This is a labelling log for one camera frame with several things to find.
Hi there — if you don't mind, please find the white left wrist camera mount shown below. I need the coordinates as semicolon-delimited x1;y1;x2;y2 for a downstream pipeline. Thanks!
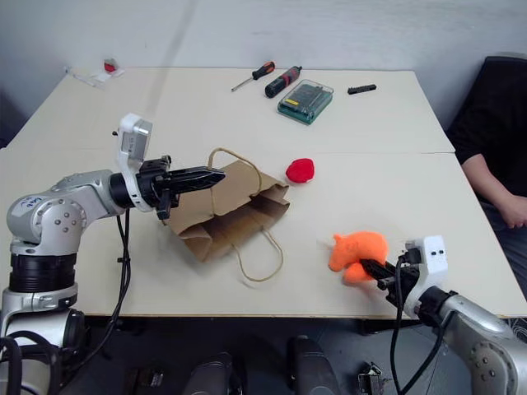
115;113;154;213

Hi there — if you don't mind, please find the brown paper bag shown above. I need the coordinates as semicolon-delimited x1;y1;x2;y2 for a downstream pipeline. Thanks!
161;147;291;283

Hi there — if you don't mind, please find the person in black shirt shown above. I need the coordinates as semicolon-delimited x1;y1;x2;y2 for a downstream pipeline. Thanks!
445;84;527;300

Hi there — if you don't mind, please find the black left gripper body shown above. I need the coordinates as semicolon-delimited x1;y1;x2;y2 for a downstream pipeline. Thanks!
135;155;181;221

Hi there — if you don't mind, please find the orange black handled screwdriver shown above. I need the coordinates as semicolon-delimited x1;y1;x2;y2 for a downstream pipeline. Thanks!
230;61;277;93

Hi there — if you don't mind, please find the black red electric screwdriver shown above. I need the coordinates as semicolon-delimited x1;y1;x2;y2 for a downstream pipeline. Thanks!
263;65;304;100

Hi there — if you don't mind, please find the small black metal bracket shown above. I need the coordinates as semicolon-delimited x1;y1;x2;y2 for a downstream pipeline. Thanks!
357;360;387;395

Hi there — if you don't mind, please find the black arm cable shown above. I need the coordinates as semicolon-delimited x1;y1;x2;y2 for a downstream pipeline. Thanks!
61;205;133;374
389;253;449;395

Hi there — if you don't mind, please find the person's bare hand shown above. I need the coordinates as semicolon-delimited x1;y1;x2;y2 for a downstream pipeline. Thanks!
498;193;527;230

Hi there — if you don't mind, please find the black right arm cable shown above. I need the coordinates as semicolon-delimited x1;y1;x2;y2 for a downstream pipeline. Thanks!
389;253;449;395

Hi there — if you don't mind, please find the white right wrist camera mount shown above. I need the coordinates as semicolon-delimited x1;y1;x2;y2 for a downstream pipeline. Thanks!
402;235;449;320

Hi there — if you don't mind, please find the white plastic packaging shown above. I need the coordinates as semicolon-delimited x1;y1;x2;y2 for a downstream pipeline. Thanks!
64;65;126;89

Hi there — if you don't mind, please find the green transparent bit case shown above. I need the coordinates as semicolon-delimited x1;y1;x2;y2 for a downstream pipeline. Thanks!
276;80;335;126

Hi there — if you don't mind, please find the dark rounded shape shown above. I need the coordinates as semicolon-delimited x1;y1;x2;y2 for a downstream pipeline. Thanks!
182;351;245;395

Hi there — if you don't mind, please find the orange plush toy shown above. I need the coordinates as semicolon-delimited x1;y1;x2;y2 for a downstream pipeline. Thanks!
327;230;389;286

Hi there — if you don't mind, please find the red plush toy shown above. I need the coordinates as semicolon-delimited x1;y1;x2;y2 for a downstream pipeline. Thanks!
284;157;318;184

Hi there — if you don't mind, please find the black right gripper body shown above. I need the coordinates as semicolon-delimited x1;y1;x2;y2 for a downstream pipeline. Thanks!
377;248;422;308

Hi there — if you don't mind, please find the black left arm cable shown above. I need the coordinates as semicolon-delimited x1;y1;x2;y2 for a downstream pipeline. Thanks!
61;205;133;374

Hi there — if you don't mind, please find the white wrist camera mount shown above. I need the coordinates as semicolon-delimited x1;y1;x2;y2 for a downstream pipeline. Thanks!
115;113;154;213
402;235;449;320

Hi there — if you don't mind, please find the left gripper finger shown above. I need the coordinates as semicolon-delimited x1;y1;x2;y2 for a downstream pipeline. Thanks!
167;177;226;195
166;165;227;184

